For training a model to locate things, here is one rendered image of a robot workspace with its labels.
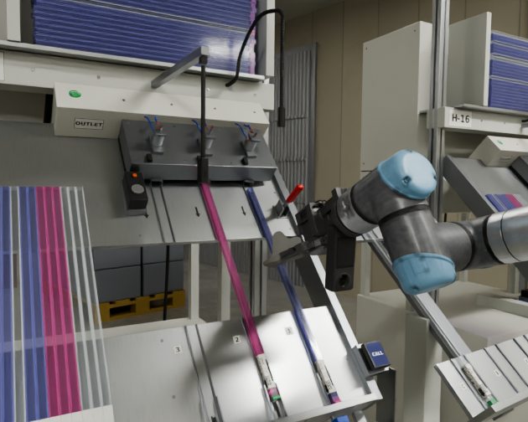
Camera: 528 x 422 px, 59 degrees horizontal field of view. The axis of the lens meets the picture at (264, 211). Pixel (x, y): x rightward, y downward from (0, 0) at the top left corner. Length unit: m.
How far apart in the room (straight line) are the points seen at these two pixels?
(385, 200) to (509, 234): 0.17
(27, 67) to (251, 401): 0.81
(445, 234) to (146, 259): 3.48
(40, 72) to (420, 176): 0.81
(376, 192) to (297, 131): 4.35
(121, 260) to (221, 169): 2.92
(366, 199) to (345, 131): 3.97
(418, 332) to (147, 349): 0.61
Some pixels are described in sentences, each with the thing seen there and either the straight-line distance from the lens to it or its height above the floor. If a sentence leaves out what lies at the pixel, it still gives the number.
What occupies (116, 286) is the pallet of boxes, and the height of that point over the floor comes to 0.26.
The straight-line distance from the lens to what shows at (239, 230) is 1.00.
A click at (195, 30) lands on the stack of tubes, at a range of 1.20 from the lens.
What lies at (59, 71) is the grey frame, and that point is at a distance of 1.13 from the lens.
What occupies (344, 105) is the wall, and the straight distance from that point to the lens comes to 4.71.
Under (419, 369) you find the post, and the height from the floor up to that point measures 0.70.
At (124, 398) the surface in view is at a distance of 0.78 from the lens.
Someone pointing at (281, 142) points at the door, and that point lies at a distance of 5.17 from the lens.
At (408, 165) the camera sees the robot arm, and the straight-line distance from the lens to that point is 0.66.
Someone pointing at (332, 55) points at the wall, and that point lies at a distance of 4.91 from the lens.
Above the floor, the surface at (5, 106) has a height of 1.29.
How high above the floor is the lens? 1.11
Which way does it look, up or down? 4 degrees down
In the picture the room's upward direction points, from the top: 1 degrees clockwise
